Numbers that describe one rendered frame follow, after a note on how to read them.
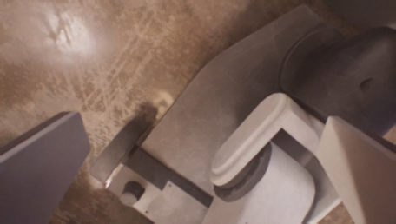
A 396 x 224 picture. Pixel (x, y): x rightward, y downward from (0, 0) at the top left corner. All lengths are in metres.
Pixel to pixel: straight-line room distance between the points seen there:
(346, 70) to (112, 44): 0.59
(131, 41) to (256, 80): 0.39
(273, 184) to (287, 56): 0.26
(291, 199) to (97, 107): 0.60
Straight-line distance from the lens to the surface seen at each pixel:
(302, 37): 0.51
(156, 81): 0.65
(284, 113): 0.33
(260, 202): 0.35
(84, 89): 0.74
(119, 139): 0.53
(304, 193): 0.40
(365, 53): 0.39
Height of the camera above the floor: 0.63
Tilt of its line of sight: 76 degrees down
